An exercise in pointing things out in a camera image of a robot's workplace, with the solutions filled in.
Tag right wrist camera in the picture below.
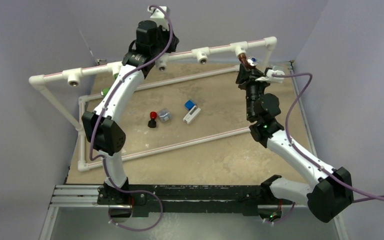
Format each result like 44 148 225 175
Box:
255 66 285 84

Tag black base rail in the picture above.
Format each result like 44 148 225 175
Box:
97 184 291 219

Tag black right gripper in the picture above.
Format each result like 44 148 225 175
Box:
233 64 270 121

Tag red and black faucet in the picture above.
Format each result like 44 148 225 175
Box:
147 111 158 129

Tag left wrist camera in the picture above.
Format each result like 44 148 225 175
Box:
147 5 169 31

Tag green faucet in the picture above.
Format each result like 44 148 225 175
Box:
100 73 119 98

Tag white PVC pipe frame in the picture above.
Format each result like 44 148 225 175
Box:
28 36 278 172

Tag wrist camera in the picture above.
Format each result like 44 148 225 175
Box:
255 66 285 84
147 5 169 31

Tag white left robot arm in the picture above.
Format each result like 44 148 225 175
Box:
81 20 179 205

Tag aluminium frame rail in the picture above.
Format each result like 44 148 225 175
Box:
39 184 133 240

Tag blue and white faucet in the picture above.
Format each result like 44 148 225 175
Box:
183 100 202 125

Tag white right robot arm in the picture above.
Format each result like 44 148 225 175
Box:
235 64 354 223

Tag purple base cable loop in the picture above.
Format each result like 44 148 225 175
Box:
107 192 165 233

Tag brown copper faucet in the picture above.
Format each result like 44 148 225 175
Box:
238 54 258 70

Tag clear grey faucet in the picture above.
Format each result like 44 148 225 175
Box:
157 108 172 123

